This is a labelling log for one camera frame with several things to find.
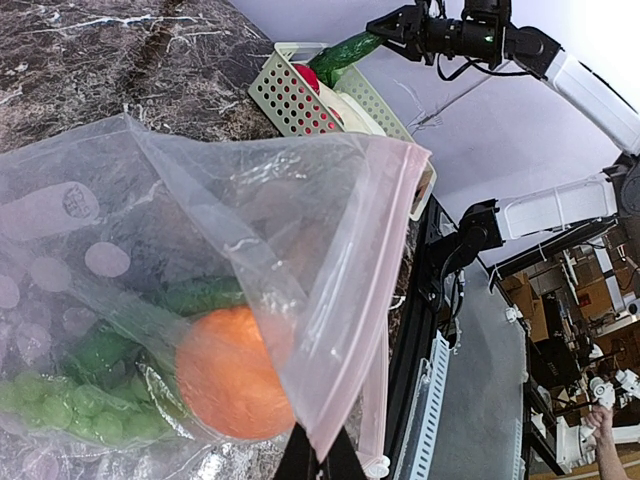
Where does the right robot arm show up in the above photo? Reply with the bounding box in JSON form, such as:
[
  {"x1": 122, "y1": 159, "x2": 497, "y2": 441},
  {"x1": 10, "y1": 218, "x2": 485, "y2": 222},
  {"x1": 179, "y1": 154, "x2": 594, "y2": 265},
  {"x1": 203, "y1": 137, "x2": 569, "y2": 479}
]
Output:
[{"x1": 363, "y1": 1, "x2": 639, "y2": 218}]

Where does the green grape bunch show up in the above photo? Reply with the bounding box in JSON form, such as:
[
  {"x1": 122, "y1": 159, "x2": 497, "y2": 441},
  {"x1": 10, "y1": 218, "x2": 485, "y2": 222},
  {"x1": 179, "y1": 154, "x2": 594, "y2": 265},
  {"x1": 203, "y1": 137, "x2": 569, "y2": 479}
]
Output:
[{"x1": 1, "y1": 371, "x2": 171, "y2": 448}]

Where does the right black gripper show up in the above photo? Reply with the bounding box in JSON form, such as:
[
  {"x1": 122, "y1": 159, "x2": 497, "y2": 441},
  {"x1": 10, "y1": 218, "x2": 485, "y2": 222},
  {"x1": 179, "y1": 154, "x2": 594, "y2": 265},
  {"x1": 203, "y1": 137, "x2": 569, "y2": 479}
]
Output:
[{"x1": 366, "y1": 1, "x2": 435, "y2": 61}]

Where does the lower clear zip bag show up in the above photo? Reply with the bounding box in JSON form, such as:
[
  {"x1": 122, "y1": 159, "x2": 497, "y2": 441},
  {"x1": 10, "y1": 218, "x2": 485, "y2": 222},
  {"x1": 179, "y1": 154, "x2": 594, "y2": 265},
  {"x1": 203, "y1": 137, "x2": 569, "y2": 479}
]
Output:
[{"x1": 0, "y1": 429, "x2": 391, "y2": 480}]

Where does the pale green perforated basket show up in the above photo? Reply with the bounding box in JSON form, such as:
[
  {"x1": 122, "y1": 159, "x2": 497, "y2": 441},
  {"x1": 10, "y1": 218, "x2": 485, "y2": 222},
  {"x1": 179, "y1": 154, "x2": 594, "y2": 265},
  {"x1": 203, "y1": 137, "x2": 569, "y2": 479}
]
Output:
[{"x1": 247, "y1": 41, "x2": 437, "y2": 222}]

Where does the white slotted cable duct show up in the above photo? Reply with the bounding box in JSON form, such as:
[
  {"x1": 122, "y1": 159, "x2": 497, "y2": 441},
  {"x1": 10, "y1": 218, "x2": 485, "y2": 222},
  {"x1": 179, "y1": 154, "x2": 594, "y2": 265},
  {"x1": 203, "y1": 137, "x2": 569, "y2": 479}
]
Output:
[{"x1": 410, "y1": 331, "x2": 450, "y2": 479}]

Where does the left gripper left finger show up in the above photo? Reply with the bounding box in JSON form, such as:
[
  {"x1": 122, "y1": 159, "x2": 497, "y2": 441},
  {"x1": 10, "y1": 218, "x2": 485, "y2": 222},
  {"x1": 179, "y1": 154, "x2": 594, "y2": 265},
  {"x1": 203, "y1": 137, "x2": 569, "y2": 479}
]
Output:
[{"x1": 272, "y1": 423, "x2": 319, "y2": 480}]

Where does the black front rail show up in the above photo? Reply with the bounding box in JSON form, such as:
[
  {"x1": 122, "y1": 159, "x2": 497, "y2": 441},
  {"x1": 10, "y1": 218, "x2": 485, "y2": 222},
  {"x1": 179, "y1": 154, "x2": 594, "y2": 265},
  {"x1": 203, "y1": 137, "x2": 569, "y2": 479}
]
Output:
[{"x1": 384, "y1": 198, "x2": 450, "y2": 479}]

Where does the white radish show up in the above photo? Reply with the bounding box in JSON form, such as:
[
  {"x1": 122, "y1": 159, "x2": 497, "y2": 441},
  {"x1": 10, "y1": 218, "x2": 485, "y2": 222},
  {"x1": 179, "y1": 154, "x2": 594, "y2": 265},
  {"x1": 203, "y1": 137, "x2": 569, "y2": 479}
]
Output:
[{"x1": 319, "y1": 83, "x2": 386, "y2": 136}]

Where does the orange persimmon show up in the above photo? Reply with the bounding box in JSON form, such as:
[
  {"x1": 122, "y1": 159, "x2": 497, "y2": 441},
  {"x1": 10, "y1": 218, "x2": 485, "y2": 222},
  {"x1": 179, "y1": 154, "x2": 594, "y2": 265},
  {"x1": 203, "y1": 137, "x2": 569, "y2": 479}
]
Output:
[{"x1": 175, "y1": 306, "x2": 295, "y2": 440}]

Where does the bystander hand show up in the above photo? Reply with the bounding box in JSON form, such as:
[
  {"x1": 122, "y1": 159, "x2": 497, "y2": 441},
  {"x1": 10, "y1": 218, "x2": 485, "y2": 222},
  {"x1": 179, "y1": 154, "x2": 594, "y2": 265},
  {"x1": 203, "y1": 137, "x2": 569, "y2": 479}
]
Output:
[{"x1": 586, "y1": 405, "x2": 629, "y2": 480}]

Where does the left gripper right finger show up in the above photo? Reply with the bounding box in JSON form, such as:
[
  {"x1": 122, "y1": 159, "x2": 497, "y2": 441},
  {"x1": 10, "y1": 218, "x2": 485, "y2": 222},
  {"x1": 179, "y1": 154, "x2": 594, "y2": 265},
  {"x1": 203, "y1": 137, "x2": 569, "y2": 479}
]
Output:
[{"x1": 324, "y1": 428, "x2": 367, "y2": 480}]

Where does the red apple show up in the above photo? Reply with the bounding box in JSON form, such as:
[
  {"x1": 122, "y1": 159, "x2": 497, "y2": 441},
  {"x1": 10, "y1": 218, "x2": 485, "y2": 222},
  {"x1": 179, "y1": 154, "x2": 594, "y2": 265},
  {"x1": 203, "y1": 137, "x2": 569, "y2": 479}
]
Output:
[{"x1": 291, "y1": 63, "x2": 320, "y2": 95}]

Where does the dotted zip bag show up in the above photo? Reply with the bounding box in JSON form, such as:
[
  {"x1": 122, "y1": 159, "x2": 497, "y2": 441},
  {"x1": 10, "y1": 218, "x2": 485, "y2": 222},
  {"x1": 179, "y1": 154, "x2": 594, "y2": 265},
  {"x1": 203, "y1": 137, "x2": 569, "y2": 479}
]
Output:
[{"x1": 1, "y1": 115, "x2": 433, "y2": 459}]

